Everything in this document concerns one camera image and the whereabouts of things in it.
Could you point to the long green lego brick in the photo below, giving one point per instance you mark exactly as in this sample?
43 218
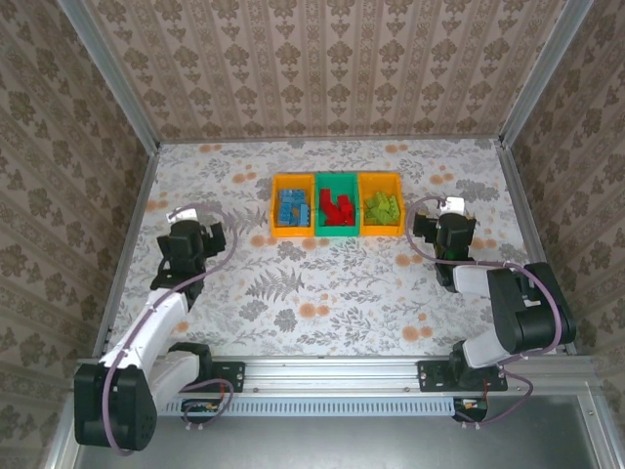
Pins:
380 199
386 220
392 209

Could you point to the orange plastic bin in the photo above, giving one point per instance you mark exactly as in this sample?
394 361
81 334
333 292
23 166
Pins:
293 232
381 230

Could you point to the short green lego brick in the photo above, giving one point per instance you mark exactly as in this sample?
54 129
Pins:
372 212

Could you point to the long red lego brick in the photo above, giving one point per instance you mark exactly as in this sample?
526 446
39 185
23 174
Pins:
345 201
332 215
347 216

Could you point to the green plastic bin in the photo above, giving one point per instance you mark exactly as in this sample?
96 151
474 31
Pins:
337 231

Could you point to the short red lego brick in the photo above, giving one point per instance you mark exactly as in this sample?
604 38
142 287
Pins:
325 198

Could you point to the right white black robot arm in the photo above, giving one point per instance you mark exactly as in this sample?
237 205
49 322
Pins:
532 317

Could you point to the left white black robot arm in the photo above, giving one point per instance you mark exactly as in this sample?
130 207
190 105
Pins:
146 327

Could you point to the floral table cover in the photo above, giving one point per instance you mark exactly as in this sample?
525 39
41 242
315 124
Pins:
220 161

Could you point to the small connector board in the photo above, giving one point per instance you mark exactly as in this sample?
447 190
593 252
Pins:
200 408
471 408

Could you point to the aluminium front beam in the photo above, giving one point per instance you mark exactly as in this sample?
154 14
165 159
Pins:
332 373

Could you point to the grey metal sheet panel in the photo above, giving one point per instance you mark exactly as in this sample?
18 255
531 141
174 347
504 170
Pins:
342 444

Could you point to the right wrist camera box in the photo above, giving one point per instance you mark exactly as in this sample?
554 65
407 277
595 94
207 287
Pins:
453 204

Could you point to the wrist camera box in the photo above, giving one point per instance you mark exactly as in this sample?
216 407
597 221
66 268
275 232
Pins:
183 215
453 204

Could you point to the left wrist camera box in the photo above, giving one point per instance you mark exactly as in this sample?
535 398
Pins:
183 215

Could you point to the aluminium table side rail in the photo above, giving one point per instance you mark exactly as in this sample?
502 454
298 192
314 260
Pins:
517 195
140 195

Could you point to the aluminium table back rail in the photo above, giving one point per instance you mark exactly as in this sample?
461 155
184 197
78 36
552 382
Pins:
327 139

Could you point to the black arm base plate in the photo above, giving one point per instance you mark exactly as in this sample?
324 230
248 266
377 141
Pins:
232 376
429 376

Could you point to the aluminium frame post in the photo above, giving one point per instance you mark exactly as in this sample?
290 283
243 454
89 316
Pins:
544 73
110 73

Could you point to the aluminium lower frame bar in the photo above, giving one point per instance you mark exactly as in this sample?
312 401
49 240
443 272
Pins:
599 439
63 454

